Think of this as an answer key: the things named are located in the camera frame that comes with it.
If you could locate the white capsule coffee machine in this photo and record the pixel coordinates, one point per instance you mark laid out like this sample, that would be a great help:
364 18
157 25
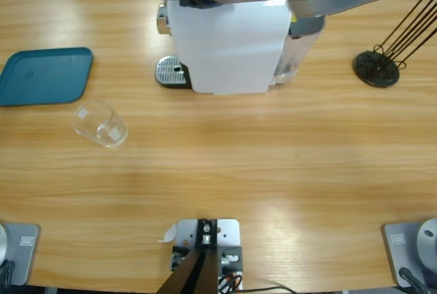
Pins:
225 52

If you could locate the clear glass cup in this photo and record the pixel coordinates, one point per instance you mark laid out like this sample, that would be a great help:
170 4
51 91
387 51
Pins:
102 130

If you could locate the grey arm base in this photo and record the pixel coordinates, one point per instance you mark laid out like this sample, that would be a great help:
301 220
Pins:
399 253
24 253

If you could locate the metal drip tray grate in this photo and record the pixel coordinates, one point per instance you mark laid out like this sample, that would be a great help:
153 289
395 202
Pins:
169 70

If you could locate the yellow warning sticker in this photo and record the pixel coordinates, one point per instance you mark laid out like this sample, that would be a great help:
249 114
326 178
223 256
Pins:
293 19

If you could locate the clear water tank black lid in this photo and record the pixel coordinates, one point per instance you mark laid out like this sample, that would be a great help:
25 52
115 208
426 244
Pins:
302 45

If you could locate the teal plastic tray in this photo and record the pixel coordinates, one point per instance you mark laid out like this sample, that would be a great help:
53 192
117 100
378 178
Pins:
44 75

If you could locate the black capsule holder with rods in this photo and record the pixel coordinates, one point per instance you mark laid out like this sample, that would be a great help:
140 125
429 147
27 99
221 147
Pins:
370 72

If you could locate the white mounting block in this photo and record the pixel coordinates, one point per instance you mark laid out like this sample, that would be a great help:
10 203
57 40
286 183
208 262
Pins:
227 231

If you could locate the white tape piece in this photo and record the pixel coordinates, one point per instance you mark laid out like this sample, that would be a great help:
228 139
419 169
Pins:
169 234

